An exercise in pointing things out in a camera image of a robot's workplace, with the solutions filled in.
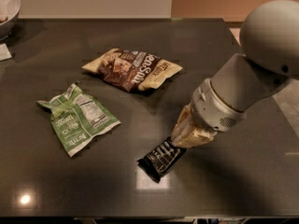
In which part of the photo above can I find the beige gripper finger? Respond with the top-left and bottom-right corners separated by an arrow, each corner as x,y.
175,125 -> 217,148
171,105 -> 193,144

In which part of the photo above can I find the black rxbar chocolate bar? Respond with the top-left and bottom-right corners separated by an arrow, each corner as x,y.
137,137 -> 187,183

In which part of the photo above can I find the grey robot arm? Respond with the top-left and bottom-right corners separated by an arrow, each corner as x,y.
171,0 -> 299,148

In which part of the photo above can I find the brown sea salt chip bag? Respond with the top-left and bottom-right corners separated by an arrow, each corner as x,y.
82,49 -> 182,92

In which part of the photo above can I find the green snack bag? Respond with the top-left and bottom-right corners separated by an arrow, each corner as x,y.
36,83 -> 121,157

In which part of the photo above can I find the white paper napkin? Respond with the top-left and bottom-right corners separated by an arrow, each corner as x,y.
0,44 -> 12,61

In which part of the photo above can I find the white bowl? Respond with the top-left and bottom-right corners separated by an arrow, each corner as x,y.
0,0 -> 21,40

